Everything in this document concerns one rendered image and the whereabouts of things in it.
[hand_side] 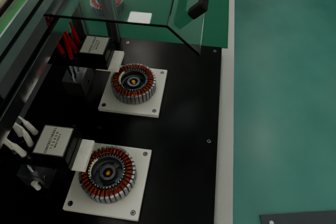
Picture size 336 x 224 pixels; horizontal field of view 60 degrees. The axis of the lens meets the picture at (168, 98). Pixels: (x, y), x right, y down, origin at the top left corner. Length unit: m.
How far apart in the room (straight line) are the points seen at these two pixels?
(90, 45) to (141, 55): 0.22
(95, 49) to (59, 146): 0.24
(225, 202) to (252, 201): 0.83
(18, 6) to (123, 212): 0.40
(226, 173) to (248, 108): 1.08
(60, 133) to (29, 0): 0.22
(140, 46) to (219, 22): 0.29
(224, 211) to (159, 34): 0.56
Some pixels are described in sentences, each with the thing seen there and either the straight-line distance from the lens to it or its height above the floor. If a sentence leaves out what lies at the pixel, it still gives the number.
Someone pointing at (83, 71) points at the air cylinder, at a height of 0.82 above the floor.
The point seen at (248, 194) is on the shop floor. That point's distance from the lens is 1.49.
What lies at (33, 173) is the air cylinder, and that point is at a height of 0.82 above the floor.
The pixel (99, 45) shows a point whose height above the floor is 0.92.
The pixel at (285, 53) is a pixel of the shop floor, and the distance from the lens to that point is 2.11.
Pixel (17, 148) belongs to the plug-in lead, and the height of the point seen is 0.93.
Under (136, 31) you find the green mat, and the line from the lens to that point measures 0.96.
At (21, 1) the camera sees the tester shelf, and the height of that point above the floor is 1.11.
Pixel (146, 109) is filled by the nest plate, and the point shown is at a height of 0.78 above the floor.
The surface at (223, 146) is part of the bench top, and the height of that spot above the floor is 0.75.
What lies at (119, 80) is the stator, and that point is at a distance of 0.73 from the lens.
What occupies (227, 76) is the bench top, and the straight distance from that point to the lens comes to 0.84.
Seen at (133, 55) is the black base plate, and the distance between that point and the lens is 0.85.
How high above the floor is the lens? 1.36
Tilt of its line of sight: 53 degrees down
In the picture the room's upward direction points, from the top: straight up
